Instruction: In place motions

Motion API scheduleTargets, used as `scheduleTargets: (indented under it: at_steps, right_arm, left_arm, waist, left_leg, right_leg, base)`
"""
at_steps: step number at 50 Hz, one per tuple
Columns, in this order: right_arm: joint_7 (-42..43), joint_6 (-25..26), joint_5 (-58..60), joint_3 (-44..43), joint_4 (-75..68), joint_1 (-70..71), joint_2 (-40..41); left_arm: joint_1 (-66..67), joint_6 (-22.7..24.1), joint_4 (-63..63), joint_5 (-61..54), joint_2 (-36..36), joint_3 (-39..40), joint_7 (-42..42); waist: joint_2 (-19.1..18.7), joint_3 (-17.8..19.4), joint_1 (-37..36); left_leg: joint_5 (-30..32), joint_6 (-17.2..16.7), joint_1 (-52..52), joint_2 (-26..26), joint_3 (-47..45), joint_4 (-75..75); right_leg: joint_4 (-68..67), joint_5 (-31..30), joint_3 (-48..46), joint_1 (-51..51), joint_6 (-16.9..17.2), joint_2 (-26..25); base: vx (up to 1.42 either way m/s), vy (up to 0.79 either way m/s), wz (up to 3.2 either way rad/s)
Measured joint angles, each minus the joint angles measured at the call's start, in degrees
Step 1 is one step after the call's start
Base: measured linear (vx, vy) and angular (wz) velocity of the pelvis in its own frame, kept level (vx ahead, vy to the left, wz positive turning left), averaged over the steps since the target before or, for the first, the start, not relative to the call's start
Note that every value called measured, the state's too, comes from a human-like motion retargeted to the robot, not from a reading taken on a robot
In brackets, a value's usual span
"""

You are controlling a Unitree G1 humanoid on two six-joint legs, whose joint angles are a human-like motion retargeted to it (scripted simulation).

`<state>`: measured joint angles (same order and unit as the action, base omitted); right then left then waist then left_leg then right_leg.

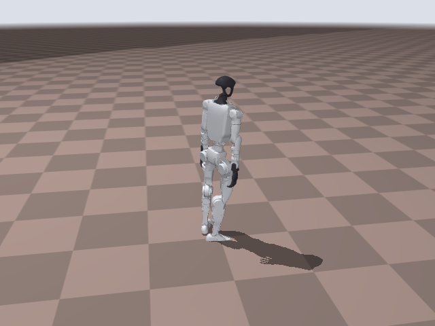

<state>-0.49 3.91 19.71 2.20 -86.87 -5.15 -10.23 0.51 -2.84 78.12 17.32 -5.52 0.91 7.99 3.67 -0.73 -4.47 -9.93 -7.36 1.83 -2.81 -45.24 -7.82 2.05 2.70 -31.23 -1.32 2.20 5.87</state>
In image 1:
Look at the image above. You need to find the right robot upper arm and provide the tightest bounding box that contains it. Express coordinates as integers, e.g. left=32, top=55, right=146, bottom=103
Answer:
left=229, top=107, right=243, bottom=144

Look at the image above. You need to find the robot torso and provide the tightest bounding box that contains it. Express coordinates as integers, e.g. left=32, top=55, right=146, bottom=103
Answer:
left=206, top=98, right=236, bottom=166

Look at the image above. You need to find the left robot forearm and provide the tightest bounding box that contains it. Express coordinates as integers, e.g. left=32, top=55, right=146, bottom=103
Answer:
left=201, top=128, right=209, bottom=150

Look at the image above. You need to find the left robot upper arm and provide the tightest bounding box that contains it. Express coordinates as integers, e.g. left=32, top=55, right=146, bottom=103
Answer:
left=201, top=99, right=212, bottom=131

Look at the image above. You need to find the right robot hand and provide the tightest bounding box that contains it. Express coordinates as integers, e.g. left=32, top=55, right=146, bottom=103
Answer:
left=227, top=163, right=239, bottom=187

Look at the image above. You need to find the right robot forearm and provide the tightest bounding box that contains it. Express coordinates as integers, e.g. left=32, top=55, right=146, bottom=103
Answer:
left=230, top=137, right=242, bottom=169

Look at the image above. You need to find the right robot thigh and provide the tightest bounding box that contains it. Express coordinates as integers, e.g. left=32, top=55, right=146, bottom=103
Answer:
left=211, top=158, right=233, bottom=206

